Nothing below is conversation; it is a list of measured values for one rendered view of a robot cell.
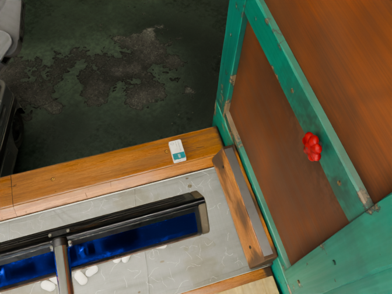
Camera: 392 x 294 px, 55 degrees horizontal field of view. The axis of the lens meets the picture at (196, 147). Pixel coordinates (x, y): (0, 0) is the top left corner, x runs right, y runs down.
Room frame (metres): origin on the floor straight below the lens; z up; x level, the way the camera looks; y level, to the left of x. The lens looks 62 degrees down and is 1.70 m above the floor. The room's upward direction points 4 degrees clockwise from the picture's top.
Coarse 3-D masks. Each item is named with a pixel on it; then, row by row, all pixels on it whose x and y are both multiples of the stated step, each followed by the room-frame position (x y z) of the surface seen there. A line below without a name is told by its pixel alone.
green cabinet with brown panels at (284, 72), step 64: (256, 0) 0.52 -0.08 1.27; (320, 0) 0.40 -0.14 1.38; (384, 0) 0.31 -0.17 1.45; (256, 64) 0.50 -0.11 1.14; (320, 64) 0.35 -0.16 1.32; (384, 64) 0.27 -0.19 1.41; (256, 128) 0.43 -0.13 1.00; (320, 128) 0.28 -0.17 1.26; (384, 128) 0.23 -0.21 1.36; (256, 192) 0.34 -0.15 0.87; (320, 192) 0.23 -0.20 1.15; (384, 192) 0.18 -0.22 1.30; (320, 256) 0.15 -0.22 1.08; (384, 256) 0.11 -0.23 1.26
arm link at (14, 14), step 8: (0, 0) 0.59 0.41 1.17; (8, 0) 0.59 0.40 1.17; (16, 0) 0.60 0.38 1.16; (0, 8) 0.58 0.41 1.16; (8, 8) 0.58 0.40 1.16; (16, 8) 0.58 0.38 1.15; (24, 8) 0.63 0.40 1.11; (0, 16) 0.56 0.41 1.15; (8, 16) 0.57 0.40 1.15; (16, 16) 0.57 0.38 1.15; (24, 16) 0.62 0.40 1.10; (0, 24) 0.55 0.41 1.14; (8, 24) 0.55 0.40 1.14; (16, 24) 0.56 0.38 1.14; (8, 32) 0.54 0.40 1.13; (16, 32) 0.55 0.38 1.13; (16, 40) 0.53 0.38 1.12; (16, 48) 0.52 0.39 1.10; (8, 56) 0.52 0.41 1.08
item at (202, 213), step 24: (192, 192) 0.25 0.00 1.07; (120, 216) 0.18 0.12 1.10; (144, 216) 0.18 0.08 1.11; (168, 216) 0.19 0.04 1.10; (192, 216) 0.20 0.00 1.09; (24, 240) 0.14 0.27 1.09; (48, 240) 0.13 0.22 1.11; (72, 240) 0.14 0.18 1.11; (96, 240) 0.14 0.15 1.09; (120, 240) 0.15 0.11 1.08; (144, 240) 0.15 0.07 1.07; (168, 240) 0.16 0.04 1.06; (0, 264) 0.09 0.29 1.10; (24, 264) 0.10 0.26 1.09; (48, 264) 0.10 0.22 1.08; (72, 264) 0.11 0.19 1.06; (96, 264) 0.11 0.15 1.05; (0, 288) 0.06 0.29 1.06
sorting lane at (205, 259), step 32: (128, 192) 0.36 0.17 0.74; (160, 192) 0.37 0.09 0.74; (0, 224) 0.25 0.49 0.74; (32, 224) 0.26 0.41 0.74; (64, 224) 0.26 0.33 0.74; (224, 224) 0.29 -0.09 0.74; (160, 256) 0.20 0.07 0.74; (192, 256) 0.20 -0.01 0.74; (224, 256) 0.21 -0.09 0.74; (32, 288) 0.10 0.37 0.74; (96, 288) 0.11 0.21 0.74; (128, 288) 0.12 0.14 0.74; (160, 288) 0.12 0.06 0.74; (192, 288) 0.13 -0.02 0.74
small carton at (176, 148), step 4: (176, 140) 0.51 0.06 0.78; (180, 140) 0.51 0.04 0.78; (172, 144) 0.50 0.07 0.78; (176, 144) 0.50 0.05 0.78; (180, 144) 0.50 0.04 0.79; (172, 148) 0.48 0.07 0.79; (176, 148) 0.49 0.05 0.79; (180, 148) 0.49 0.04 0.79; (172, 152) 0.47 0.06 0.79; (176, 152) 0.47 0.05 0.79; (180, 152) 0.47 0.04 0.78; (184, 152) 0.47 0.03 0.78; (172, 156) 0.46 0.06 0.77; (176, 156) 0.46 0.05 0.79; (180, 156) 0.46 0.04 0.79; (184, 156) 0.46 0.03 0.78; (176, 160) 0.45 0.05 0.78; (180, 160) 0.45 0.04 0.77; (184, 160) 0.46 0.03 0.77
